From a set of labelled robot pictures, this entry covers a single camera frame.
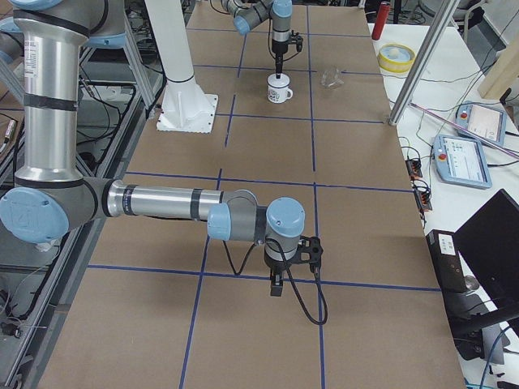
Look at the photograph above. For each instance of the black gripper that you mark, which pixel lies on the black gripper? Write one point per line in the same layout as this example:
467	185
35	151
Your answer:
275	268
279	49

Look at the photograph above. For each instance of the clear glass funnel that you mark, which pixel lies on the clear glass funnel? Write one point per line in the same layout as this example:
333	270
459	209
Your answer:
331	78

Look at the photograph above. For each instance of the white enamel mug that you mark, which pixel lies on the white enamel mug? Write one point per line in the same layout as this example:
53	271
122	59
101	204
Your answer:
279	95

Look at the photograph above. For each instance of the red cylinder tube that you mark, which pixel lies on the red cylinder tube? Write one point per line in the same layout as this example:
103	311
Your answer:
381	18

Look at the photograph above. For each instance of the yellow rimmed bowl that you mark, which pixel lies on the yellow rimmed bowl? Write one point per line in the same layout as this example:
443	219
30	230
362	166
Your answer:
396	58

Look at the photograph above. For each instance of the grabber reach stick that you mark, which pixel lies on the grabber reach stick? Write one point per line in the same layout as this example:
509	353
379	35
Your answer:
464	131

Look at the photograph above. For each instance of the black computer box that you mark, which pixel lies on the black computer box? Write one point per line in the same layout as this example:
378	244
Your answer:
446	261

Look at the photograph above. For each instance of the near teach pendant tablet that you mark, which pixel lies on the near teach pendant tablet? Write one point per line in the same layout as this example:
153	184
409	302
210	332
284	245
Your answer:
461	161

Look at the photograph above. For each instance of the teach pendant tablet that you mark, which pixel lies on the teach pendant tablet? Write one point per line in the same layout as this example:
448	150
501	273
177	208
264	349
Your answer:
483	120
461	161

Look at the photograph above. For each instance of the black monitor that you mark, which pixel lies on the black monitor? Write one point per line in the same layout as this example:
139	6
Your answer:
488	242

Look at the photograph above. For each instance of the far teach pendant tablet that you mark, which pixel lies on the far teach pendant tablet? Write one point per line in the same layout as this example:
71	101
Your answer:
483	120

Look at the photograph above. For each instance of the wooden beam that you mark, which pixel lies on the wooden beam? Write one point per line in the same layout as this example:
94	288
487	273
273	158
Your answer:
502	75

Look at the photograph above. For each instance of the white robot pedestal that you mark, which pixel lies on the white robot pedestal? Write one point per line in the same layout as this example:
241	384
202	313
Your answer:
185	107

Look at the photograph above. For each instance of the aluminium frame post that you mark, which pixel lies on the aluminium frame post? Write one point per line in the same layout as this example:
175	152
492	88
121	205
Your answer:
427	48

